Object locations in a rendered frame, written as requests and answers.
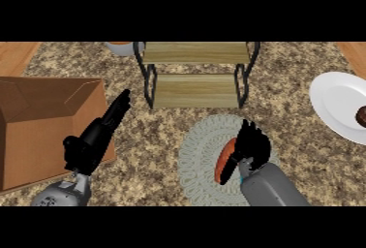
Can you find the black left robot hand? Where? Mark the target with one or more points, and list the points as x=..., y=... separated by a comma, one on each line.
x=90, y=145

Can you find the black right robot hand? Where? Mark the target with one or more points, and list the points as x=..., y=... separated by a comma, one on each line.
x=253, y=142

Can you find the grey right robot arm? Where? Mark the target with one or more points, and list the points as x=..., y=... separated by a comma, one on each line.
x=272, y=187

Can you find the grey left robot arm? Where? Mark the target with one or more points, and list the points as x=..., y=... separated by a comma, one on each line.
x=67, y=192

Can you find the orange sweet potato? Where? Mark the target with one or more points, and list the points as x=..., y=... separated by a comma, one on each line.
x=223, y=161

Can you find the round grey woven placemat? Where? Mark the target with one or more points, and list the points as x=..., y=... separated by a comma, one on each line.
x=203, y=168

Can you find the brown cardboard box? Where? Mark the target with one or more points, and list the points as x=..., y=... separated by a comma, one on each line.
x=43, y=129

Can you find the white plate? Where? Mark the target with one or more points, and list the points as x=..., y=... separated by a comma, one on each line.
x=338, y=106

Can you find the brown round food item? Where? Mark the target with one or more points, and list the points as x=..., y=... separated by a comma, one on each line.
x=362, y=117

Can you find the wooden tiered shelf black frame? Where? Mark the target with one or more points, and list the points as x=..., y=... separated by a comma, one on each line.
x=195, y=80

